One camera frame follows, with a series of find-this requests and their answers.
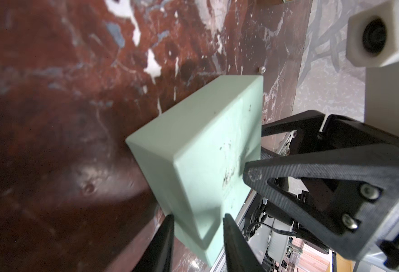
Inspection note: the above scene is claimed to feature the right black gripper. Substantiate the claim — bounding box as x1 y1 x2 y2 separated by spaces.
243 110 399 271

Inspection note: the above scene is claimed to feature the mint jewelry box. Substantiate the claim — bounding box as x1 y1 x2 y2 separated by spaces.
126 75 264 266

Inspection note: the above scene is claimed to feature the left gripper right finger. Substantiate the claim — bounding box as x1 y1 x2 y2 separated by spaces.
223 214 264 272

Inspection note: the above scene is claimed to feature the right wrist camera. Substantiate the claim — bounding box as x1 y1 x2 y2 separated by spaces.
346 1 399 136

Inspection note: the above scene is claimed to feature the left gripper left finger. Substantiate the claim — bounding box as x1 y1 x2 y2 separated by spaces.
133 214 174 272

